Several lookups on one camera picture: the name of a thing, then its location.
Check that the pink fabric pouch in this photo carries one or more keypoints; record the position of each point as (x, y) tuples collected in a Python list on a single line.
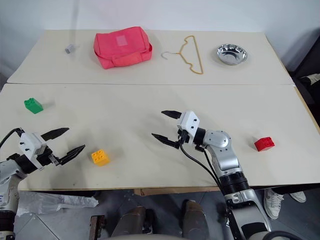
[(122, 46)]

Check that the red toy brick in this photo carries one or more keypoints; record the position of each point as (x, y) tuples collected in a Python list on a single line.
[(264, 143)]

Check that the stainless steel bowl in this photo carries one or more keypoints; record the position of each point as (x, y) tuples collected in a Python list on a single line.
[(232, 53)]

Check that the green toy brick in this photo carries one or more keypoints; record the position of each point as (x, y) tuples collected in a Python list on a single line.
[(33, 105)]

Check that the cardboard strip under table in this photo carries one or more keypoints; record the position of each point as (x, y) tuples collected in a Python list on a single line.
[(175, 191)]

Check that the small brown box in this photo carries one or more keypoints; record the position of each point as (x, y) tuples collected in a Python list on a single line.
[(97, 226)]

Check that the white sneaker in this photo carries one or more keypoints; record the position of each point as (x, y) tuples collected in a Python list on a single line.
[(273, 203), (298, 196)]

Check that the yellow toy brick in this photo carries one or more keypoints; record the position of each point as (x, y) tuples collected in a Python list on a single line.
[(100, 157)]

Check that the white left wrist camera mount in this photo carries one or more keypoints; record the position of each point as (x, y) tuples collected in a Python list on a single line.
[(29, 146)]

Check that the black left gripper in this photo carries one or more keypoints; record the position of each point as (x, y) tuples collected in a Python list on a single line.
[(46, 156)]

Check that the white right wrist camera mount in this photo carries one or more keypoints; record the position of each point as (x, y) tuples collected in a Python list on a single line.
[(190, 122)]

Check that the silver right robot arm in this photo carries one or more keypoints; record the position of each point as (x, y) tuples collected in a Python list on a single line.
[(225, 160)]

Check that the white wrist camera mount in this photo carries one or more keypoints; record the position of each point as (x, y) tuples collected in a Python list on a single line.
[(29, 146), (190, 122)]

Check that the black chair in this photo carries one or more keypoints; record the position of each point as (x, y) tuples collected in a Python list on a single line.
[(306, 65)]

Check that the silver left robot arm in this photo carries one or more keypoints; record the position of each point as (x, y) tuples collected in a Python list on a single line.
[(7, 175)]

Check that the clear plastic bag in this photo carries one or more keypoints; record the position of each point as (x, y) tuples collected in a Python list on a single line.
[(57, 201)]

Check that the dark rounded brown shape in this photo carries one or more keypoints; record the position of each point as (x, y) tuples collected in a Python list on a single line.
[(194, 218), (131, 221)]

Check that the small grey metal cylinder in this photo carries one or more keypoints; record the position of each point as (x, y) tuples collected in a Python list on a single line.
[(70, 48)]

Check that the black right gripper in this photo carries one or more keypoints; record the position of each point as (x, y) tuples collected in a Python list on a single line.
[(184, 138)]

